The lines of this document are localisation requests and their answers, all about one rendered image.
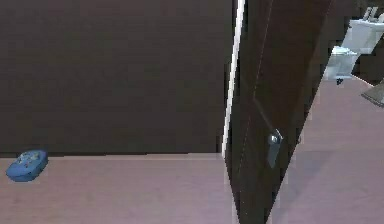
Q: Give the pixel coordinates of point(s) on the grey floor mat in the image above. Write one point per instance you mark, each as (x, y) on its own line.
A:
(376, 94)

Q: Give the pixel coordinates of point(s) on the dark brown room door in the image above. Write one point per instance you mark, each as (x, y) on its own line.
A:
(266, 66)

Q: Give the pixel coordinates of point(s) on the blue flat round object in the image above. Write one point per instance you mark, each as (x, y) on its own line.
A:
(27, 165)

